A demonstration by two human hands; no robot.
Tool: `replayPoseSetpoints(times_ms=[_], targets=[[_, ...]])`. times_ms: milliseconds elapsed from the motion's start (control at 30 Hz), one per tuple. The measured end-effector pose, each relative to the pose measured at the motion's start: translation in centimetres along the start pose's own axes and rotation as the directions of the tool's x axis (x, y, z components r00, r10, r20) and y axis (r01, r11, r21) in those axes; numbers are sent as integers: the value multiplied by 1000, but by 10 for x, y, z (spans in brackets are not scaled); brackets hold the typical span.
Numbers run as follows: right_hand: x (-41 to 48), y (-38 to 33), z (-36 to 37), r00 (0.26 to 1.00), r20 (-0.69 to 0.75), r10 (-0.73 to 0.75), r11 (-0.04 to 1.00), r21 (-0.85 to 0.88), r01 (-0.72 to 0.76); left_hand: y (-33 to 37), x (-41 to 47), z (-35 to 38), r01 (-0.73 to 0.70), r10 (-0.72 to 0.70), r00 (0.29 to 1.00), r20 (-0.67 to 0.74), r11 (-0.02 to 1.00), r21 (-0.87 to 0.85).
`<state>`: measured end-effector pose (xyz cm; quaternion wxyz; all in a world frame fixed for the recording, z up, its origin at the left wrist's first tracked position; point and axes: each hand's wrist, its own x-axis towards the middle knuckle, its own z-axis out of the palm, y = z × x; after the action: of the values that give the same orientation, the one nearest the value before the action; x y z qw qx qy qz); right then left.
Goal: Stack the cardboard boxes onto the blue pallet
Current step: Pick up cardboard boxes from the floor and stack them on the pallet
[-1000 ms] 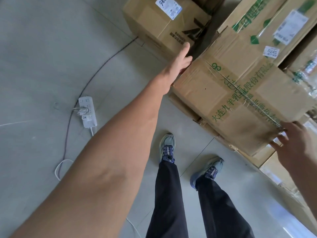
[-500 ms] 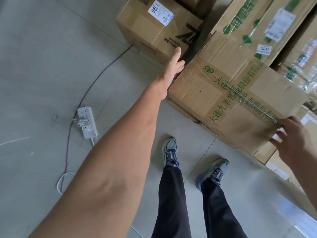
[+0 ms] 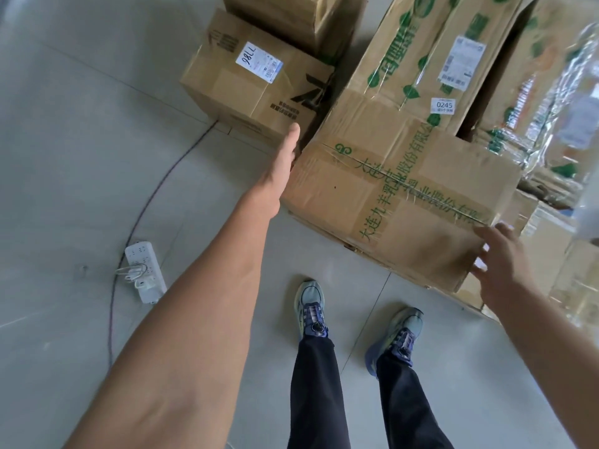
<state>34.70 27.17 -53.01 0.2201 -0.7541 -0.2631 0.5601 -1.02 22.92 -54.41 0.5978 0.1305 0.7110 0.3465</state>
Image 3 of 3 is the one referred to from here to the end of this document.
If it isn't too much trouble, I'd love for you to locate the person's left hand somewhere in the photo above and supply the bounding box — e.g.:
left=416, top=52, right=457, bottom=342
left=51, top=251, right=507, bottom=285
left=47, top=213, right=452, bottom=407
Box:
left=250, top=122, right=301, bottom=216

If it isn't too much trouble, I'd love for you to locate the person's right hand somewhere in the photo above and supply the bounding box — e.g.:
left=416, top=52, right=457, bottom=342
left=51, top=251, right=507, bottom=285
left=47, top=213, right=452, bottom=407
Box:
left=470, top=223, right=539, bottom=316

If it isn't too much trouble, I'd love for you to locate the low brown box 7786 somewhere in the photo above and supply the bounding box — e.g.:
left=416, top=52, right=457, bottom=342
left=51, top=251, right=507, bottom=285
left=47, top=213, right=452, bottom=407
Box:
left=456, top=189, right=580, bottom=323

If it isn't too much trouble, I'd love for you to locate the box with green tape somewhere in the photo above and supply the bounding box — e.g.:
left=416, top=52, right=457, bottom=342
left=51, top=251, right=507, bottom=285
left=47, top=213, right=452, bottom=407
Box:
left=280, top=90, right=523, bottom=294

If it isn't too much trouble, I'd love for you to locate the pile of plain cardboard boxes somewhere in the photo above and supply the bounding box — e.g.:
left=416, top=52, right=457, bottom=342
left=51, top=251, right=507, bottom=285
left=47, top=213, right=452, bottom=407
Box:
left=180, top=0, right=369, bottom=151

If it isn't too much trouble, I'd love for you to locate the orange leaf box 8935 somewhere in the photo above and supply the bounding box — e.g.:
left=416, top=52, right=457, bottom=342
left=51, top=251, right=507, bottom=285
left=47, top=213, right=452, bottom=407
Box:
left=457, top=0, right=599, bottom=211

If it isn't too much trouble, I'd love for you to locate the green leaf box 0245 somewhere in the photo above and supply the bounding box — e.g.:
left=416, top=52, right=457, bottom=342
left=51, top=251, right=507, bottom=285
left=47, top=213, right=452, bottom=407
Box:
left=345, top=0, right=526, bottom=136

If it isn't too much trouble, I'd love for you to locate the person's right forearm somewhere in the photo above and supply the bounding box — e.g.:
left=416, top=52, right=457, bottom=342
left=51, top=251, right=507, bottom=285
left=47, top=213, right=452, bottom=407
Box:
left=486, top=284, right=599, bottom=449

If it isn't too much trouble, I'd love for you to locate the person's left forearm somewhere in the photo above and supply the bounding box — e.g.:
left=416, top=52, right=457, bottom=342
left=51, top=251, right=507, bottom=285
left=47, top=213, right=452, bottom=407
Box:
left=63, top=191, right=281, bottom=449

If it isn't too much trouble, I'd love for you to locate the person's right shoe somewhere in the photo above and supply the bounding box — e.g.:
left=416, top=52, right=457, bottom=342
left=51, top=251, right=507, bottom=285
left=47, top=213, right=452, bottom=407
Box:
left=364, top=307, right=425, bottom=377

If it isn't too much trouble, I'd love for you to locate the person's shoe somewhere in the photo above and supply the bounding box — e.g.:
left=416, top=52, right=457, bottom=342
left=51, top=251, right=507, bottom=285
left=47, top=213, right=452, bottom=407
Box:
left=293, top=280, right=329, bottom=340
left=364, top=307, right=425, bottom=377

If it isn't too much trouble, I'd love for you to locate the person's left shoe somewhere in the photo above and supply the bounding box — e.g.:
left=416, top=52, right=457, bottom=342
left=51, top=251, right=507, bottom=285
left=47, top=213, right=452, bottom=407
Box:
left=293, top=280, right=329, bottom=340

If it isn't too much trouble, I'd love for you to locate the person's right leg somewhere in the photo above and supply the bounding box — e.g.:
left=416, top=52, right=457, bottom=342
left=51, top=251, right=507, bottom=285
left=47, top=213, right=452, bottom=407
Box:
left=376, top=352, right=455, bottom=449

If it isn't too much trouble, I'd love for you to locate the person's leg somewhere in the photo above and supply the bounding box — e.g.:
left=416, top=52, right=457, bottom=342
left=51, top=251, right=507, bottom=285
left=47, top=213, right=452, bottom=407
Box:
left=289, top=335, right=352, bottom=449
left=376, top=352, right=455, bottom=449

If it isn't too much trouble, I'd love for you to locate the person's left leg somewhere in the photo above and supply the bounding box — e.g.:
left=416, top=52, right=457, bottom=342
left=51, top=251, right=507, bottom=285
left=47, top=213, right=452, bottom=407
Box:
left=289, top=335, right=352, bottom=449

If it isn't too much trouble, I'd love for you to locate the white power strip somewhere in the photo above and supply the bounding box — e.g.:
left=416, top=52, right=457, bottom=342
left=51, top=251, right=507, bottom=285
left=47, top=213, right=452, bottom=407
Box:
left=124, top=241, right=168, bottom=304

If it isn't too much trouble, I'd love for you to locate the dark purple power cable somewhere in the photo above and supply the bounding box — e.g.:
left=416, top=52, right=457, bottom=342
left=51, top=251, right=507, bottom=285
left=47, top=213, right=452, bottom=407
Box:
left=106, top=118, right=220, bottom=370

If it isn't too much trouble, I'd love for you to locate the white charger cable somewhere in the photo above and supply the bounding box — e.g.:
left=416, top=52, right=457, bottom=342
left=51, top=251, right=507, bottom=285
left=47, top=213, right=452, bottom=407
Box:
left=114, top=262, right=149, bottom=284

